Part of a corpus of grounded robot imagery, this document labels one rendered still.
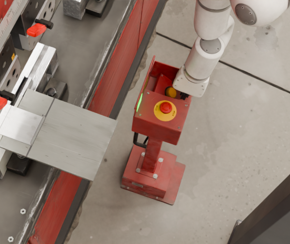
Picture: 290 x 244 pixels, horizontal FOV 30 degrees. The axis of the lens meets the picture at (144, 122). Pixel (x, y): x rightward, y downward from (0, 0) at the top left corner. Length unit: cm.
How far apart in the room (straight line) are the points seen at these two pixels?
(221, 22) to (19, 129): 59
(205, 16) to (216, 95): 132
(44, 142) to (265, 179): 136
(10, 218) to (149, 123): 52
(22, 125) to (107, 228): 103
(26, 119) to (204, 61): 51
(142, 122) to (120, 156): 78
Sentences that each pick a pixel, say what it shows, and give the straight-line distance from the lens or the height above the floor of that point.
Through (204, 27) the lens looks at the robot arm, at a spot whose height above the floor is 118.
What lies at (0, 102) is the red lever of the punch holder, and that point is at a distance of 117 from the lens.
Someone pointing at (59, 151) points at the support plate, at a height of 100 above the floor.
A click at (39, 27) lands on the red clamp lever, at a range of 124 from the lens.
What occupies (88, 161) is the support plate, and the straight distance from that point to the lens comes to 141.
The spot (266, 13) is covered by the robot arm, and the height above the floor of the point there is 145.
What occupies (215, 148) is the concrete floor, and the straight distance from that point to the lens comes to 256.
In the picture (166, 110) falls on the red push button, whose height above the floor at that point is 81.
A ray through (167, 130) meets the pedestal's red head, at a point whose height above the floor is 76.
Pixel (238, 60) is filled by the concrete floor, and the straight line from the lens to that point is 279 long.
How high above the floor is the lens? 233
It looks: 66 degrees down
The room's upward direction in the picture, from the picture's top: 11 degrees clockwise
